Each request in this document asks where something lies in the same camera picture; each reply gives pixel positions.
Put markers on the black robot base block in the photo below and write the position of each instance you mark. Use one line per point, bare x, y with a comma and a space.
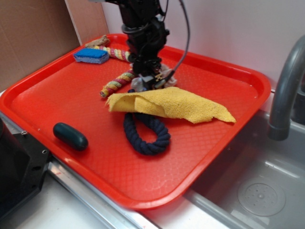
23, 165

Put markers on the brown cardboard panel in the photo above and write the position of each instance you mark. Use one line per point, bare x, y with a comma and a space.
33, 33

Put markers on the grey faucet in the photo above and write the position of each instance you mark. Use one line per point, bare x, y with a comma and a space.
289, 98

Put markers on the grey plastic sink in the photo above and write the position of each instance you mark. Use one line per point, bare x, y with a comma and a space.
256, 182

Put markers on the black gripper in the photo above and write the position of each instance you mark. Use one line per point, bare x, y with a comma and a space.
145, 42

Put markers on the blue sponge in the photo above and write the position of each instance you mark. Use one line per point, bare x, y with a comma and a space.
90, 55

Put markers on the dark green oval soap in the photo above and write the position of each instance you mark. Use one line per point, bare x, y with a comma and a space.
70, 136

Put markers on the red plastic tray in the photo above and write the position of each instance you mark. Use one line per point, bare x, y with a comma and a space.
66, 91

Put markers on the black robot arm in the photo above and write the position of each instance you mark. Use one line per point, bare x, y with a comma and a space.
136, 13

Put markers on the yellow terry cloth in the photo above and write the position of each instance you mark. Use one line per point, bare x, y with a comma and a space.
171, 102

